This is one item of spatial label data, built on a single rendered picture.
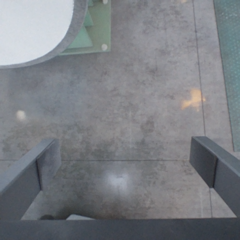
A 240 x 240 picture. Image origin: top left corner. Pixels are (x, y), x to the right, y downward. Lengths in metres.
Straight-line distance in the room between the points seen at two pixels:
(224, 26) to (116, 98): 0.76
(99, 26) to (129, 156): 0.83
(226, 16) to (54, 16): 0.99
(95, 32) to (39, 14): 0.58
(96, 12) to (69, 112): 0.67
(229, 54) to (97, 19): 0.82
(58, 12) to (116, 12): 0.68
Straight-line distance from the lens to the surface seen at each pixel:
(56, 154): 0.16
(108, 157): 1.00
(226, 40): 1.26
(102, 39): 1.19
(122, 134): 0.99
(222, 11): 1.36
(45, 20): 0.73
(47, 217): 1.06
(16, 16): 0.75
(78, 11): 0.66
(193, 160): 0.17
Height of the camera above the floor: 0.98
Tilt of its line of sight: 79 degrees down
